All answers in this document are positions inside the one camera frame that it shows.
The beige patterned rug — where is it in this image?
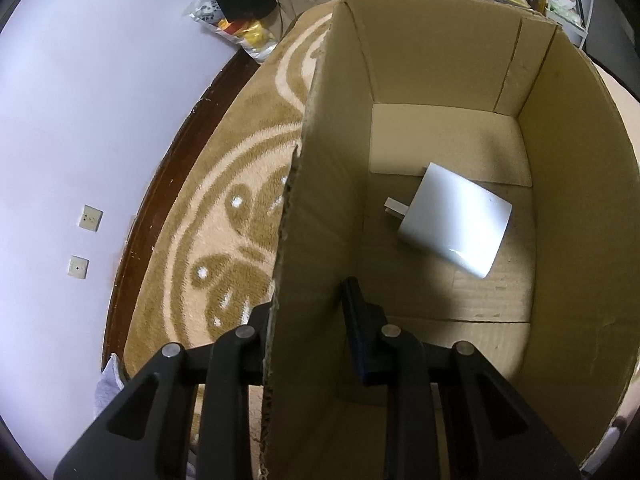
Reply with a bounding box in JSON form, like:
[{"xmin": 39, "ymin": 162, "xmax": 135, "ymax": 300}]
[{"xmin": 122, "ymin": 0, "xmax": 341, "ymax": 480}]

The white wire rack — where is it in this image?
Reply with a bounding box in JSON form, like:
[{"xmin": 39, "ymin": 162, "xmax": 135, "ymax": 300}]
[{"xmin": 546, "ymin": 0, "xmax": 597, "ymax": 52}]

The white power adapter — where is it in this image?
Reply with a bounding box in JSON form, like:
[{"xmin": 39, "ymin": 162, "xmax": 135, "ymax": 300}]
[{"xmin": 384, "ymin": 162, "xmax": 513, "ymax": 279}]

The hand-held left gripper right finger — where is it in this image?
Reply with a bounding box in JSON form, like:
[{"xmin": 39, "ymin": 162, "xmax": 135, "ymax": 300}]
[{"xmin": 340, "ymin": 276, "xmax": 583, "ymax": 480}]

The clear plastic bag of toys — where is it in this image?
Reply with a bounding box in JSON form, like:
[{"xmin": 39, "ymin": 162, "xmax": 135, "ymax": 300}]
[{"xmin": 182, "ymin": 0, "xmax": 281, "ymax": 64}]

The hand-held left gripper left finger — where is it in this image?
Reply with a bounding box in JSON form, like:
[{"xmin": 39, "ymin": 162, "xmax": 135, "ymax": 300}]
[{"xmin": 52, "ymin": 302, "xmax": 273, "ymax": 480}]

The grey white cloth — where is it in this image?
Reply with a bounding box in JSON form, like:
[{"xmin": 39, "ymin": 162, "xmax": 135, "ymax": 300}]
[{"xmin": 91, "ymin": 352, "xmax": 126, "ymax": 421}]

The brown cardboard box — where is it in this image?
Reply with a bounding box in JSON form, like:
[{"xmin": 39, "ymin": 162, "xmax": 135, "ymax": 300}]
[{"xmin": 257, "ymin": 0, "xmax": 640, "ymax": 480}]

